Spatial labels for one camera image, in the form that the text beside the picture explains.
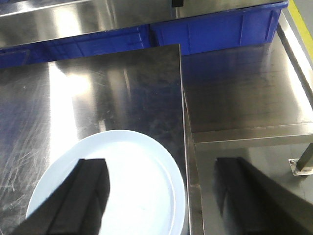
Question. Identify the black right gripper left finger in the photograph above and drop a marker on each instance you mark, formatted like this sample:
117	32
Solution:
76	206

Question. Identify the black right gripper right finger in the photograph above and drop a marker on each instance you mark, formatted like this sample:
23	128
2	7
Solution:
251	203

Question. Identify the light blue round plate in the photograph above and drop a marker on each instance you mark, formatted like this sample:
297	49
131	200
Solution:
147	195

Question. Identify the stainless steel shelf rack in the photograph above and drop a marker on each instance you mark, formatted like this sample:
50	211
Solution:
254	102

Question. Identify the blue bin left lower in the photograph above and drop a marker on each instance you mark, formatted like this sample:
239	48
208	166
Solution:
13	58

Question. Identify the blue open bin right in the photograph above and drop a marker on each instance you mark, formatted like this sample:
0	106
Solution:
227	29

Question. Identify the blue bin middle lower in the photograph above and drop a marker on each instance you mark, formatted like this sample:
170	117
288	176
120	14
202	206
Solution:
105	42

